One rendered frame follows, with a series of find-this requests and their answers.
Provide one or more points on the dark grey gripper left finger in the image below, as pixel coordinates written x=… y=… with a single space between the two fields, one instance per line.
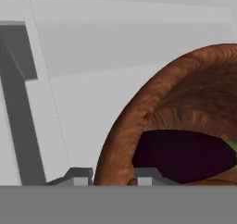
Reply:
x=81 y=173

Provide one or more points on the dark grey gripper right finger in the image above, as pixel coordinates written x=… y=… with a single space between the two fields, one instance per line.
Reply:
x=148 y=173

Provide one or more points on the brown wooden bowl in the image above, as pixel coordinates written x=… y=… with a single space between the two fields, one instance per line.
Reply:
x=172 y=89

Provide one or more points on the dark purple eggplant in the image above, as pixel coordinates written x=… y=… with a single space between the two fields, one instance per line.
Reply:
x=185 y=155

